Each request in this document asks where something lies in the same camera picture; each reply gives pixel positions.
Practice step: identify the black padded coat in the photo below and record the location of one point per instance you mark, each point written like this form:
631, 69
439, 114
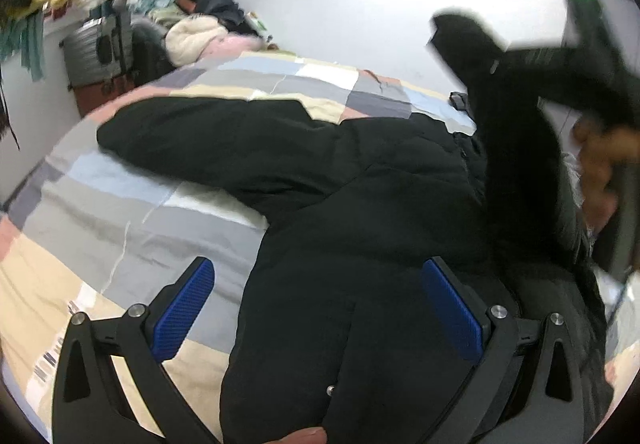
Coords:
336, 329

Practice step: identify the patchwork bed quilt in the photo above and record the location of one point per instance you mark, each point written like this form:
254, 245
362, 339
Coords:
89, 234

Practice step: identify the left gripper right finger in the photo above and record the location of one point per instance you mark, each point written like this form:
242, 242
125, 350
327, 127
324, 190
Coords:
524, 384

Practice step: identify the dark clothes pile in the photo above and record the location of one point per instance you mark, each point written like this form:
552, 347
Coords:
227, 12

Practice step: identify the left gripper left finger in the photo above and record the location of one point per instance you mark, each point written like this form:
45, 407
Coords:
89, 401

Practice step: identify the person right hand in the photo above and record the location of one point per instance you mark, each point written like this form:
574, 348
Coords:
600, 152

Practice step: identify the teal hanging scarf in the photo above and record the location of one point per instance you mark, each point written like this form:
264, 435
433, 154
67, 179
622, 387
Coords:
25, 37

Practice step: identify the silver suitcase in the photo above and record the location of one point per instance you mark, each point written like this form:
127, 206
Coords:
99, 50

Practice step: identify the cream fluffy garment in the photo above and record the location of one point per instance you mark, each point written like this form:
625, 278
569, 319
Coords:
187, 39

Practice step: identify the pink fluffy garment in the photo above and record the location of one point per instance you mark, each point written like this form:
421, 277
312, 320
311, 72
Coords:
231, 46

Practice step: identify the person left hand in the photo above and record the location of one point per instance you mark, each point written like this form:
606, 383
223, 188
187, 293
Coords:
315, 435

